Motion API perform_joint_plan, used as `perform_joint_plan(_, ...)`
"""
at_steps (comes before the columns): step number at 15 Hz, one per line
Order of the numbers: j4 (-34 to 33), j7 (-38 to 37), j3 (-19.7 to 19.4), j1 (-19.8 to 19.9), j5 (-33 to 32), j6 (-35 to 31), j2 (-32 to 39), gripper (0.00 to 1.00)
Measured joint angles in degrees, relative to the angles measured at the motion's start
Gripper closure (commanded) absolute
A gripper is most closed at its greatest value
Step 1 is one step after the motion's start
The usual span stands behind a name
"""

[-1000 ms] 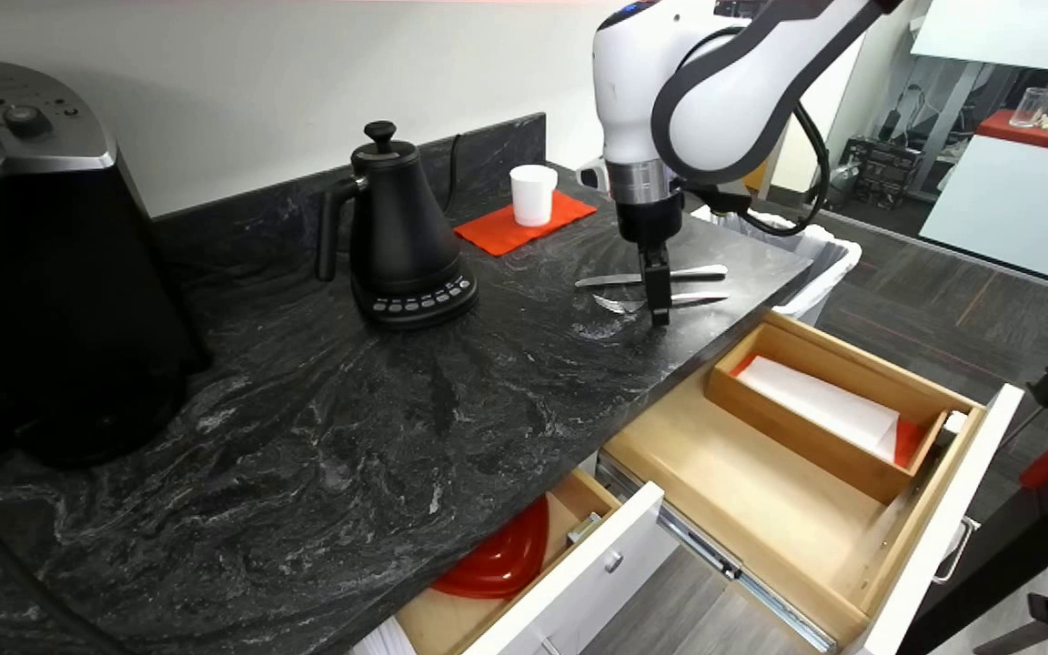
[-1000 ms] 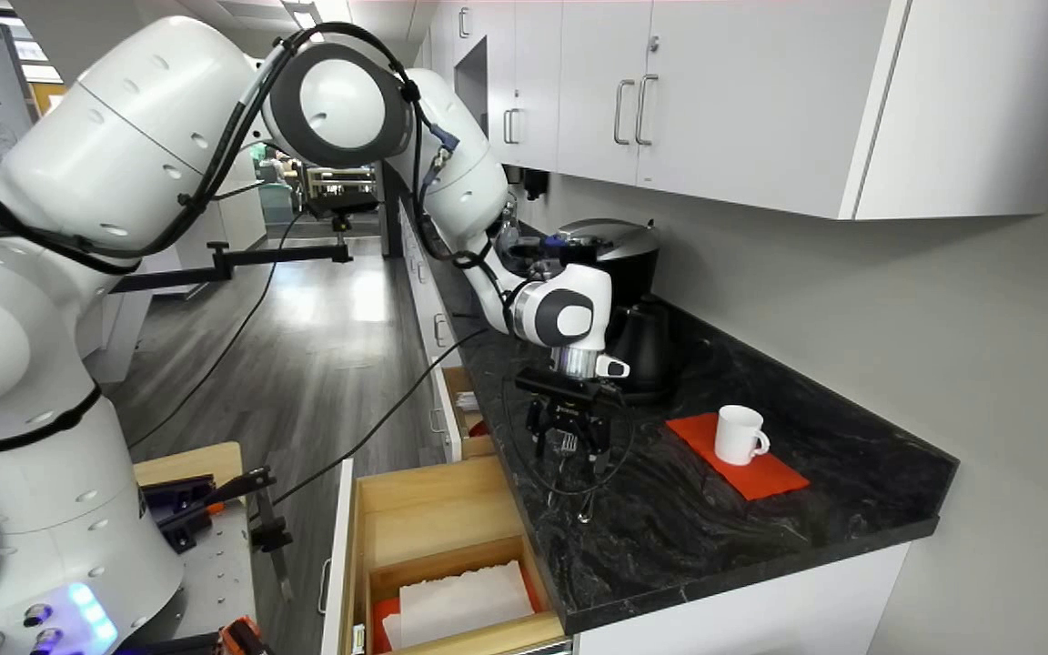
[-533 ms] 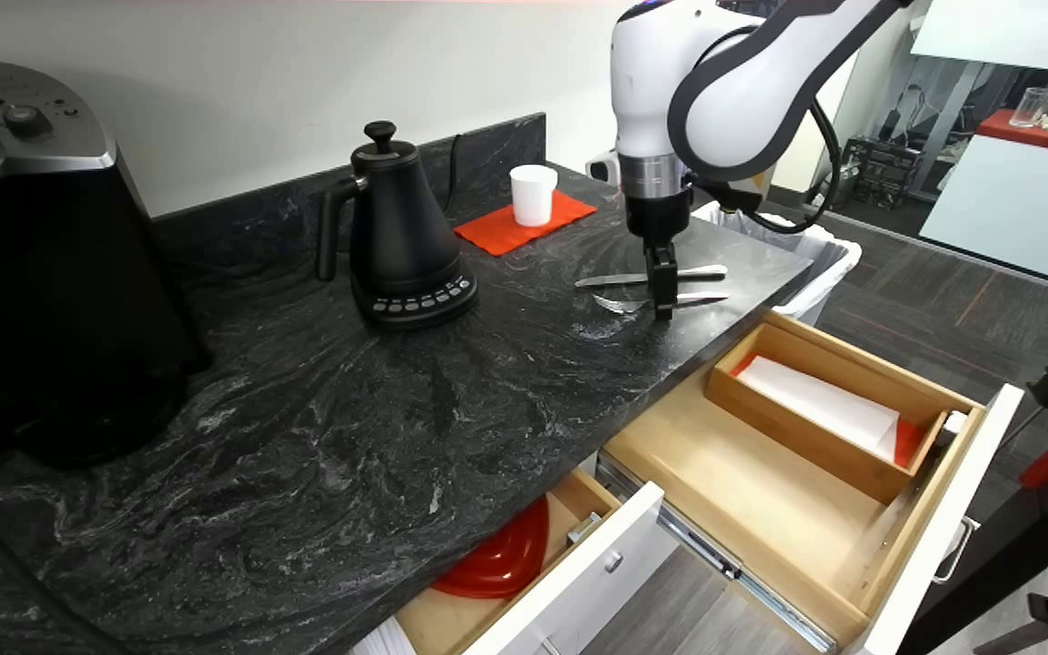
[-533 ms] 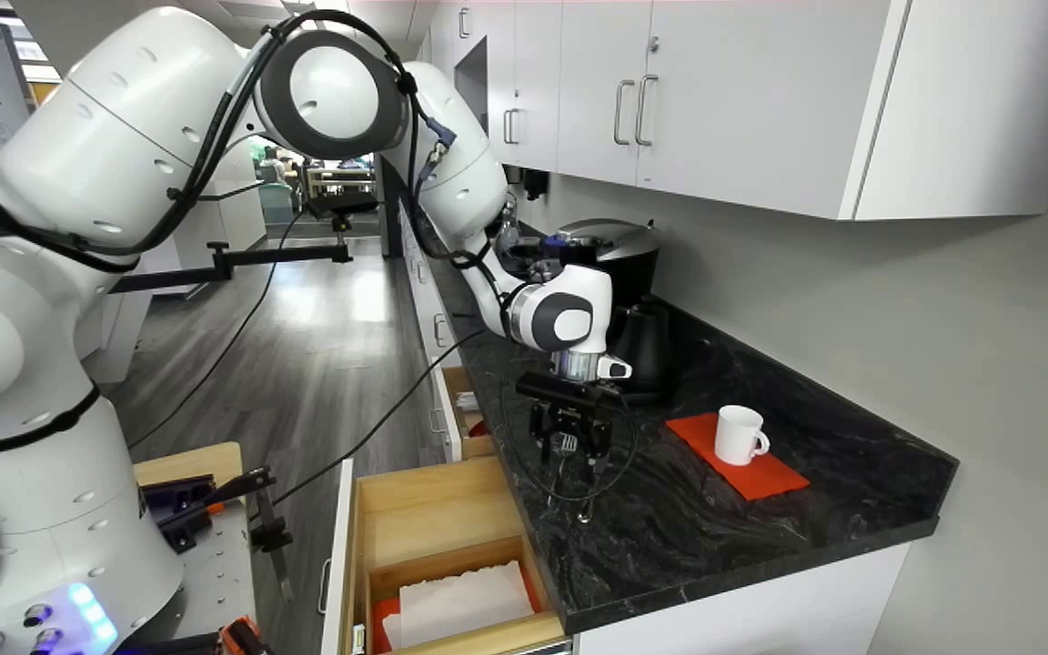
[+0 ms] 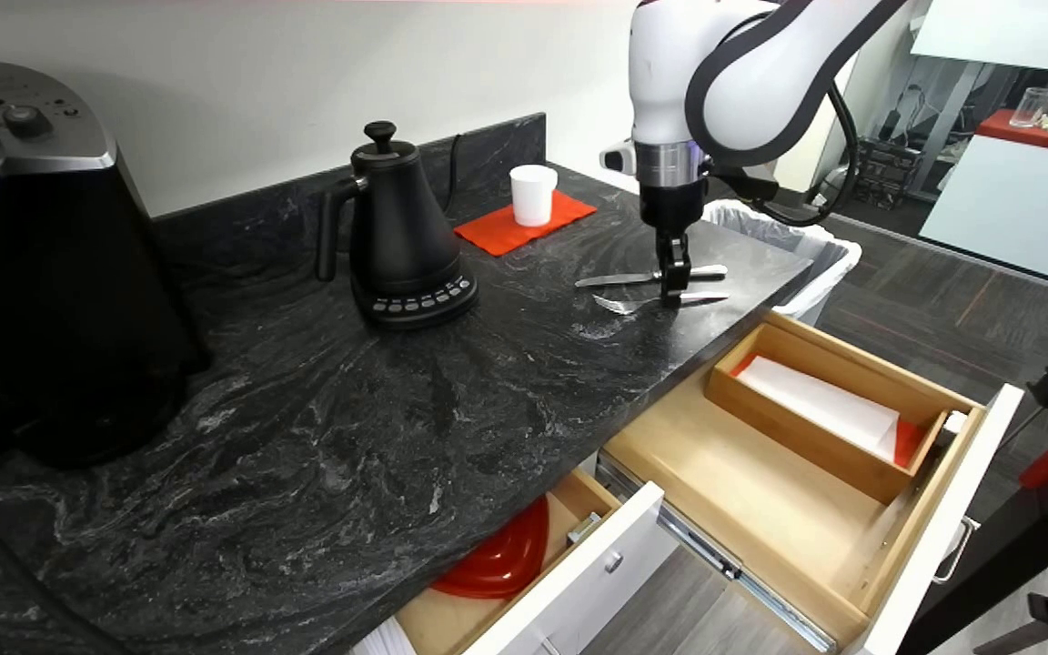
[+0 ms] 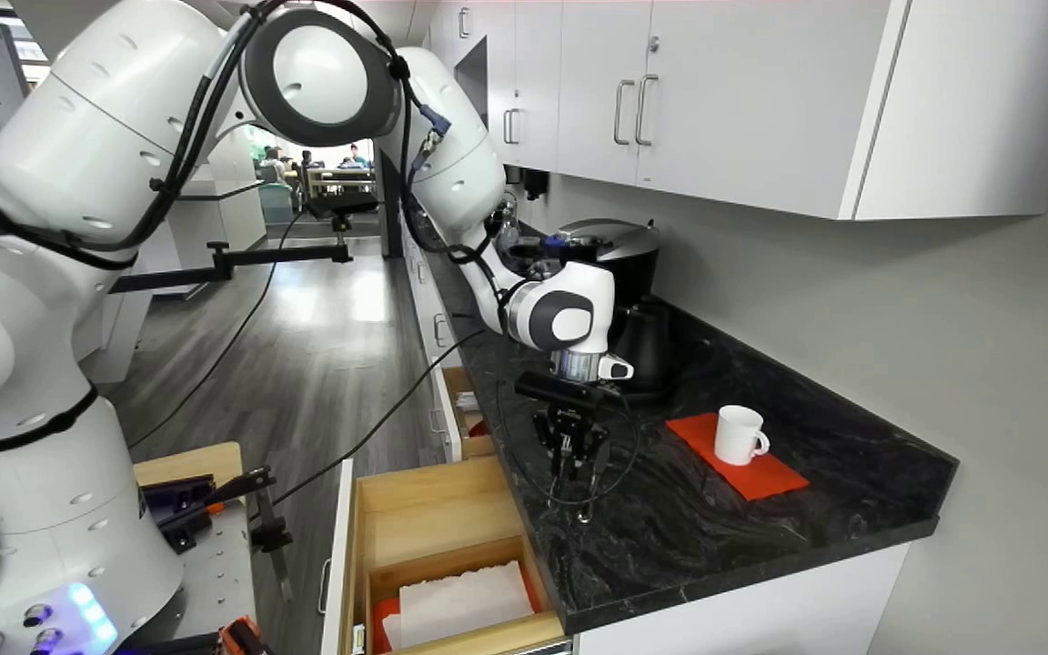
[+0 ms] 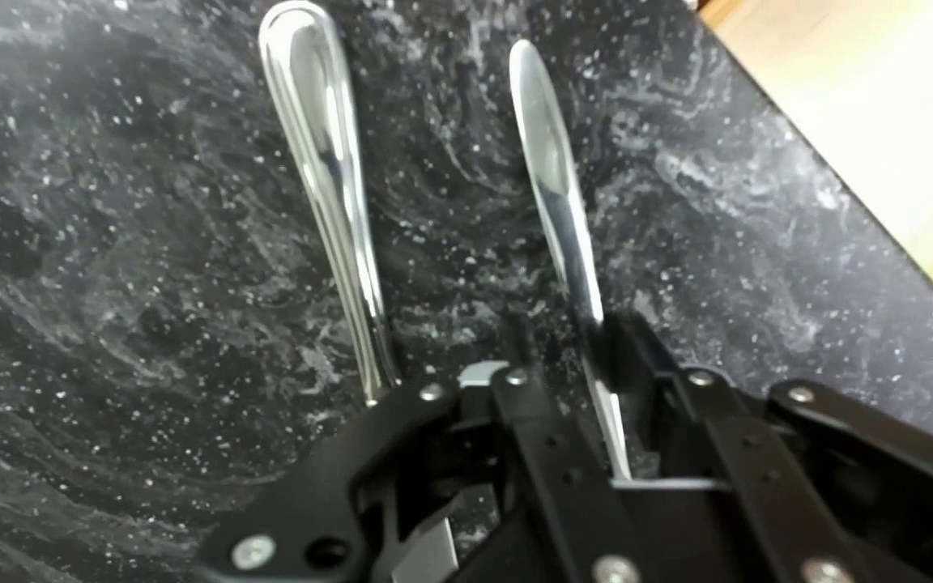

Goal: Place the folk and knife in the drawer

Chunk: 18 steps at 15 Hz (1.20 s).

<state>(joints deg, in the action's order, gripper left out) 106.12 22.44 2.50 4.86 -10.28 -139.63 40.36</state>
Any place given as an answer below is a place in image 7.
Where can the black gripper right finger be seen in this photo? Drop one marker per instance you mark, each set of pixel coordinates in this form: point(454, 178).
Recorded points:
point(746, 473)

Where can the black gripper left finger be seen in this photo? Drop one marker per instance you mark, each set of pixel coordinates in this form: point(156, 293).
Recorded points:
point(381, 465)

